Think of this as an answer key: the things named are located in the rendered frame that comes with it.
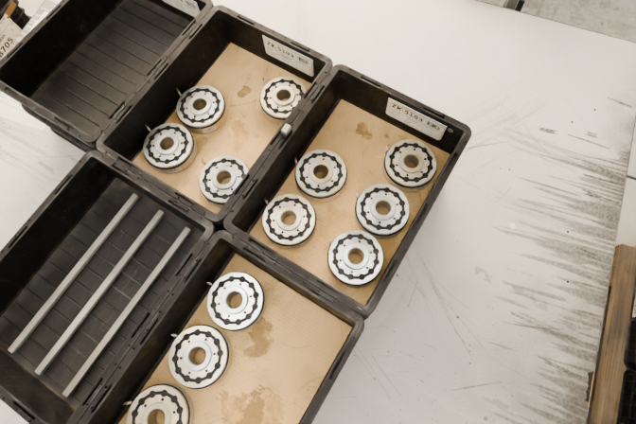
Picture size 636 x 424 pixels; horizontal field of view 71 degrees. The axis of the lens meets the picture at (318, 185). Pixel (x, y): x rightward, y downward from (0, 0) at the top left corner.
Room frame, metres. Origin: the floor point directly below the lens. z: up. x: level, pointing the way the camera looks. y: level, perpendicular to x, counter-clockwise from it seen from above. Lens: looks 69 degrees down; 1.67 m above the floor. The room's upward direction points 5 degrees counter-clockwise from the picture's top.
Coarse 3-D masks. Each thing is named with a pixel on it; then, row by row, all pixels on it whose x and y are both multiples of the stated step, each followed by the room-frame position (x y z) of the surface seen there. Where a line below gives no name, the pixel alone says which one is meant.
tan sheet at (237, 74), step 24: (240, 48) 0.68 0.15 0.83; (216, 72) 0.62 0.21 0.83; (240, 72) 0.62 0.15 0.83; (264, 72) 0.61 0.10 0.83; (288, 72) 0.60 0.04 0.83; (240, 96) 0.55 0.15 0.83; (168, 120) 0.51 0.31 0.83; (240, 120) 0.49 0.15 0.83; (264, 120) 0.49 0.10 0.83; (216, 144) 0.44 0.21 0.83; (240, 144) 0.43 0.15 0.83; (264, 144) 0.43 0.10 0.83; (144, 168) 0.40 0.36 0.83; (192, 168) 0.39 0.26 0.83; (192, 192) 0.34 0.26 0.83
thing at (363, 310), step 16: (336, 64) 0.54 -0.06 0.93; (368, 80) 0.50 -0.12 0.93; (320, 96) 0.47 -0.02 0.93; (400, 96) 0.45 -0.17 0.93; (304, 112) 0.44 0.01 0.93; (432, 112) 0.41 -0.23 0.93; (464, 128) 0.37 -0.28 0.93; (464, 144) 0.34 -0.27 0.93; (272, 160) 0.34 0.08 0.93; (256, 176) 0.31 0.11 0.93; (448, 176) 0.28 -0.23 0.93; (432, 192) 0.25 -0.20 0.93; (240, 208) 0.26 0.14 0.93; (224, 224) 0.23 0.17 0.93; (416, 224) 0.20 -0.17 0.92; (256, 240) 0.20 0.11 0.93; (272, 256) 0.17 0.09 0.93; (400, 256) 0.15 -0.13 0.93; (304, 272) 0.13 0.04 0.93; (320, 288) 0.11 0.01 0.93; (384, 288) 0.10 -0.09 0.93; (352, 304) 0.08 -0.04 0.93; (368, 304) 0.07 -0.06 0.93
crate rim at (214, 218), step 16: (208, 16) 0.69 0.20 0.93; (240, 16) 0.68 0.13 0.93; (192, 32) 0.65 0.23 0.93; (272, 32) 0.63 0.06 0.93; (176, 48) 0.62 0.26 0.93; (304, 48) 0.59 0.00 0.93; (320, 80) 0.51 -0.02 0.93; (144, 96) 0.51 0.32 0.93; (304, 96) 0.47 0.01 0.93; (128, 112) 0.48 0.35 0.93; (112, 128) 0.44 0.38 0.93; (96, 144) 0.41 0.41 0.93; (128, 160) 0.37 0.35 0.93; (256, 160) 0.35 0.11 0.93; (144, 176) 0.34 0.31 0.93; (176, 192) 0.30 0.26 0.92; (240, 192) 0.29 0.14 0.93; (192, 208) 0.26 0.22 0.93; (224, 208) 0.26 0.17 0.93
